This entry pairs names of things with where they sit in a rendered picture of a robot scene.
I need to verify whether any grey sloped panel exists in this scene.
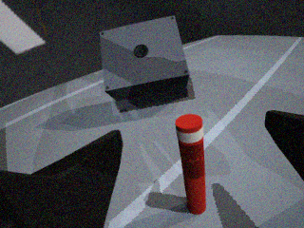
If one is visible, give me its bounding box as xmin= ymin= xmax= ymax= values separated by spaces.
xmin=99 ymin=15 xmax=189 ymax=109

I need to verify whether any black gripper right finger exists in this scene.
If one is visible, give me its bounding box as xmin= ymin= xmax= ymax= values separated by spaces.
xmin=265 ymin=110 xmax=304 ymax=181

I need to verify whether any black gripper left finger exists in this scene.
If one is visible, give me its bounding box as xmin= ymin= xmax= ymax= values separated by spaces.
xmin=0 ymin=129 xmax=123 ymax=228

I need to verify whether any dark red peg with grey band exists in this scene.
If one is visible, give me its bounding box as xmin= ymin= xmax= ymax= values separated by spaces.
xmin=176 ymin=114 xmax=206 ymax=216

